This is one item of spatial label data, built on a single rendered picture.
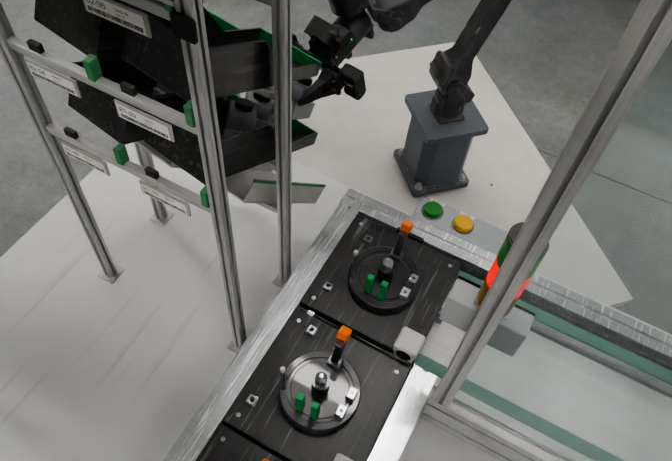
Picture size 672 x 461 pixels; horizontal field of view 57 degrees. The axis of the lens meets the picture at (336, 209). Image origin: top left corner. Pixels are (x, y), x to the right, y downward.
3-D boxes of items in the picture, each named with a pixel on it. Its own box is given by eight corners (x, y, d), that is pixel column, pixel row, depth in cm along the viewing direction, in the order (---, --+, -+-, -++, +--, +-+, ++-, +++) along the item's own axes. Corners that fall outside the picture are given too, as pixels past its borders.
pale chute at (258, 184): (268, 171, 133) (278, 153, 132) (316, 203, 128) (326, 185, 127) (188, 164, 107) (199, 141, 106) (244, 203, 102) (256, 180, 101)
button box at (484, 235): (419, 210, 140) (424, 193, 135) (506, 249, 135) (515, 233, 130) (406, 231, 136) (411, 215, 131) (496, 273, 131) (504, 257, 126)
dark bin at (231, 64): (257, 40, 103) (268, -3, 99) (317, 76, 98) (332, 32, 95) (120, 58, 81) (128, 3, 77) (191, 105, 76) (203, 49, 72)
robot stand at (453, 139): (445, 143, 158) (463, 84, 142) (468, 186, 150) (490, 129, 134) (392, 153, 155) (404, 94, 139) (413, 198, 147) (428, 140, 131)
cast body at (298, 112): (291, 107, 111) (304, 71, 109) (309, 118, 110) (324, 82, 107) (263, 109, 104) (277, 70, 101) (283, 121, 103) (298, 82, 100)
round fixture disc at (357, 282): (367, 240, 125) (368, 234, 124) (430, 270, 122) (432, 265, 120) (335, 292, 118) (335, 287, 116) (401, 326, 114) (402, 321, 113)
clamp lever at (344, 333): (332, 354, 107) (342, 323, 103) (342, 360, 107) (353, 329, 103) (323, 367, 104) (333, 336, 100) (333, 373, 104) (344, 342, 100)
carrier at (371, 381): (295, 312, 117) (295, 279, 107) (409, 372, 111) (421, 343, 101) (222, 424, 104) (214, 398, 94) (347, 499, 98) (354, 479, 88)
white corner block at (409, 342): (400, 334, 116) (403, 324, 112) (422, 345, 115) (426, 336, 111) (390, 354, 113) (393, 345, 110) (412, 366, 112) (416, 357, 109)
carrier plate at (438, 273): (356, 218, 131) (357, 212, 129) (460, 267, 125) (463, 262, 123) (299, 306, 118) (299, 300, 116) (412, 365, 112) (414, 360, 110)
